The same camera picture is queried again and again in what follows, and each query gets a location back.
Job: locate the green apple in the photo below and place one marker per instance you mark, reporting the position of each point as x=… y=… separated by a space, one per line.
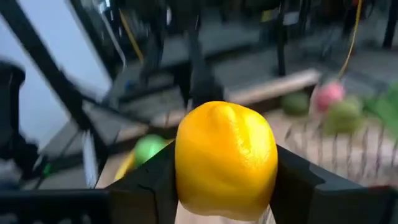
x=149 y=147

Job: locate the green bean pod bundle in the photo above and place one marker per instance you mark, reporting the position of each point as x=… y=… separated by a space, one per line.
x=387 y=109

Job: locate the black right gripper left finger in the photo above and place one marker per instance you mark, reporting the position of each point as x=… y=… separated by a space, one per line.
x=93 y=208

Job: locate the yellow lemon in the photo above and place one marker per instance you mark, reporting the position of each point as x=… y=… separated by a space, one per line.
x=224 y=155

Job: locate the black aluminium rig frame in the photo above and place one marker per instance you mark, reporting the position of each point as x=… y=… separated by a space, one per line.
x=46 y=68

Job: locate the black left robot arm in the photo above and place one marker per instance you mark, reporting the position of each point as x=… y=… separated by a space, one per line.
x=202 y=81

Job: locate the dark green avocado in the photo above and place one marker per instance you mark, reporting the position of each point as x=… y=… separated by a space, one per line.
x=295 y=104

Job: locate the pink peach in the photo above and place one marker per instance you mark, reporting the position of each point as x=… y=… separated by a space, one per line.
x=329 y=95

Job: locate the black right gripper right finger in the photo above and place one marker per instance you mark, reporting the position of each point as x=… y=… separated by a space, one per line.
x=326 y=205

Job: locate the green pear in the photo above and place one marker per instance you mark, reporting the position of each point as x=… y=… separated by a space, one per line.
x=343 y=118

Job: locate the yellow banana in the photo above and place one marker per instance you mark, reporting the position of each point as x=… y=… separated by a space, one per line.
x=126 y=166

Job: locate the silver aluminium bracket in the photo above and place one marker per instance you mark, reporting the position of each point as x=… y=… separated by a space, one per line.
x=90 y=161

